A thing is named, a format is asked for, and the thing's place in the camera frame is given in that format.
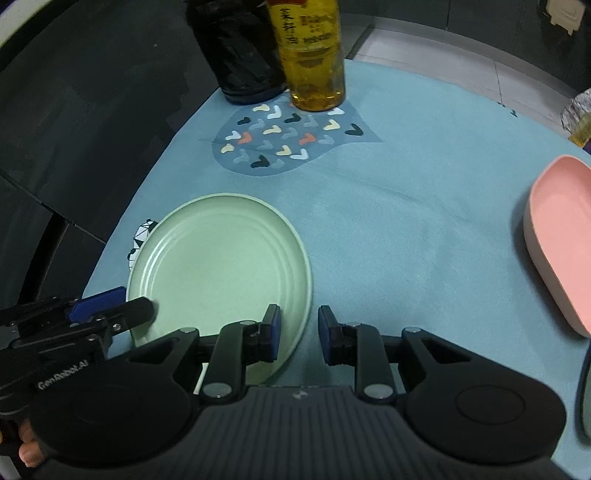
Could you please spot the dark vinegar bottle green label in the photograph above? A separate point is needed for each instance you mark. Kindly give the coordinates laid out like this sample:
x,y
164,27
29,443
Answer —
x,y
240,50

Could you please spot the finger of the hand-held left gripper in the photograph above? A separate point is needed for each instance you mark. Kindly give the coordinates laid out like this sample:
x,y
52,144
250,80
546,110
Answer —
x,y
134,313
97,304

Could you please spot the pink plastic bowl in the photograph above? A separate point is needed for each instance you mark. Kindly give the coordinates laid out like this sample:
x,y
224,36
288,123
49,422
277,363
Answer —
x,y
563,230

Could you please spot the green round plate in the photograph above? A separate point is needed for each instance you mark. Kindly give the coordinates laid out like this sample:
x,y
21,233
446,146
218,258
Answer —
x,y
217,277

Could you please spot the person's left hand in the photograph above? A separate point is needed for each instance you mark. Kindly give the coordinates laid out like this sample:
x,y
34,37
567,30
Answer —
x,y
33,445

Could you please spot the blue printed tablecloth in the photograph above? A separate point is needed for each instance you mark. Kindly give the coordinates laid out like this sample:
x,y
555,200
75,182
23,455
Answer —
x,y
415,230

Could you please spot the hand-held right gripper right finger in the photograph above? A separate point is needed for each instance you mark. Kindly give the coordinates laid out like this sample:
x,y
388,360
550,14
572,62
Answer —
x,y
325,334

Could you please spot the beige hanging waste bin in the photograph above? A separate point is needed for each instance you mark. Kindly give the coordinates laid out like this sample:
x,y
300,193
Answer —
x,y
563,14

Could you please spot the yellow cooking oil bottle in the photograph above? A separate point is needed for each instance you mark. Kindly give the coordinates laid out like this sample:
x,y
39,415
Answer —
x,y
314,60

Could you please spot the patterned plastic bag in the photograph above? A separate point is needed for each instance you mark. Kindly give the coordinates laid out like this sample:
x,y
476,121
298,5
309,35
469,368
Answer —
x,y
577,104

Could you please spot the black plastic bowl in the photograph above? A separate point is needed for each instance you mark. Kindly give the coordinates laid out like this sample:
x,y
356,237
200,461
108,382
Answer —
x,y
586,397

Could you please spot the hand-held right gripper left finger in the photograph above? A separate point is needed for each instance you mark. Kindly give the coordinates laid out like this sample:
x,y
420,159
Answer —
x,y
274,332

